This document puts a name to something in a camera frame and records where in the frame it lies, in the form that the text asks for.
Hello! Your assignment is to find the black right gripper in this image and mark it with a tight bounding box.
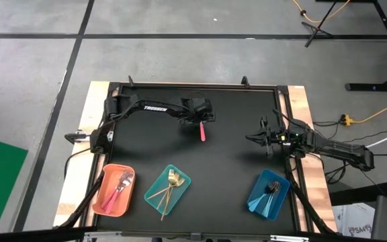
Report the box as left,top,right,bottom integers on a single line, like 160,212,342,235
245,116,315,159

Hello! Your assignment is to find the black floor base bar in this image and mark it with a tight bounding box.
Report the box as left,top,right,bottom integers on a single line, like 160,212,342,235
327,181,387,206

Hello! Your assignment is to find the teal plastic bin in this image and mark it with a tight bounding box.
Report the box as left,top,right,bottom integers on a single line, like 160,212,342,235
144,163,192,216

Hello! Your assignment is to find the white printed cardboard box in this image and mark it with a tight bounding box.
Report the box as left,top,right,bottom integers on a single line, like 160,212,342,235
333,202,376,240

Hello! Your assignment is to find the orange plastic bin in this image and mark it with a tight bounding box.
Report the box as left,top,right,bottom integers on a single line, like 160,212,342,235
91,163,136,218

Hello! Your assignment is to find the black table clamp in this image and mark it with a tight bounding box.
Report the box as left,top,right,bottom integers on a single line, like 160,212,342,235
64,133,90,144

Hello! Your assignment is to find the black tripod stand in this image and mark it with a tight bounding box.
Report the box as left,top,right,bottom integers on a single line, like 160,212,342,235
301,0,339,48

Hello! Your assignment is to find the black desk leg frame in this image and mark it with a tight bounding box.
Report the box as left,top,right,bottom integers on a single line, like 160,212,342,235
344,0,387,92

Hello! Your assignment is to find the blue plastic bin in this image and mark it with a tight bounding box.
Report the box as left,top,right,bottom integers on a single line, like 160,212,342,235
246,168,292,221

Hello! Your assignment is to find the black rig crossbar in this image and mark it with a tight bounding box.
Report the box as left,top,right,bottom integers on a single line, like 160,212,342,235
0,227,387,242

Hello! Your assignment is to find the yellow power cord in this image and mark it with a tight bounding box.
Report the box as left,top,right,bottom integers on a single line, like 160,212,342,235
292,0,351,24
340,96,387,126

